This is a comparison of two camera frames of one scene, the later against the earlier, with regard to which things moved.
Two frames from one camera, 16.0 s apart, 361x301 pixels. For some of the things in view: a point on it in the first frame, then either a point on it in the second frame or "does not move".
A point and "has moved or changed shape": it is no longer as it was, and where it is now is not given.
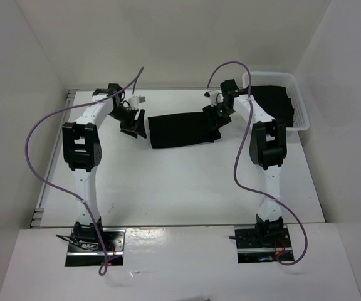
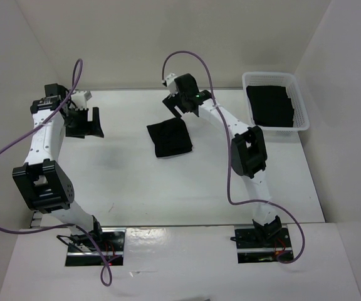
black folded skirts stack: (275, 99) does not move
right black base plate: (250, 251) does not move
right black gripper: (209, 111) to (171, 101)
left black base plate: (113, 239) does not move
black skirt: (179, 129) has moved or changed shape
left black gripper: (132, 131) to (88, 128)
